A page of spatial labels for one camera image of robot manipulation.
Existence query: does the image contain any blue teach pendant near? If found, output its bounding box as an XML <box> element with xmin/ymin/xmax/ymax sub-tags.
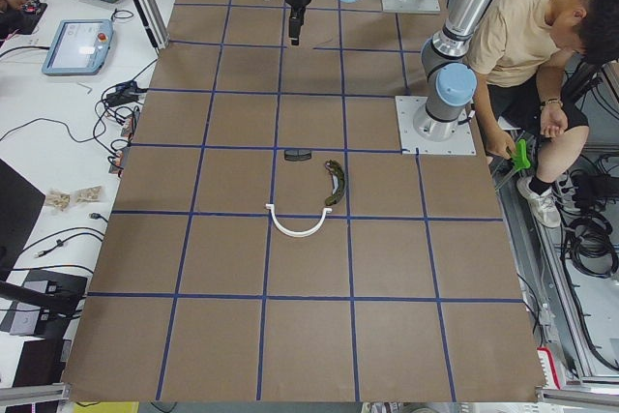
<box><xmin>42</xmin><ymin>18</ymin><xmax>114</xmax><ymax>76</ymax></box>

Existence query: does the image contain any person in beige shirt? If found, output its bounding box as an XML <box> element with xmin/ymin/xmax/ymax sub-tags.
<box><xmin>464</xmin><ymin>0</ymin><xmax>618</xmax><ymax>228</ymax></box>

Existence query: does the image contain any green plastic tool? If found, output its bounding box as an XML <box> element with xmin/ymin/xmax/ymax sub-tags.
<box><xmin>509</xmin><ymin>139</ymin><xmax>531</xmax><ymax>174</ymax></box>

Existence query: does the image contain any dark grey brake pad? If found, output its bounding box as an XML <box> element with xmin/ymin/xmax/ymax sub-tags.
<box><xmin>283</xmin><ymin>149</ymin><xmax>312</xmax><ymax>162</ymax></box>

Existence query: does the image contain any olive metal brake shoe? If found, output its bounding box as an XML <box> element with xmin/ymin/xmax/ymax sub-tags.
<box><xmin>324</xmin><ymin>160</ymin><xmax>347</xmax><ymax>207</ymax></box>

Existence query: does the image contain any white curved plastic bracket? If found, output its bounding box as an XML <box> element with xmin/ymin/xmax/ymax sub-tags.
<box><xmin>264</xmin><ymin>203</ymin><xmax>333</xmax><ymax>239</ymax></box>

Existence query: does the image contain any black power adapter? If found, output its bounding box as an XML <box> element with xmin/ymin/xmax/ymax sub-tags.
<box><xmin>104</xmin><ymin>81</ymin><xmax>148</xmax><ymax>107</ymax></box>

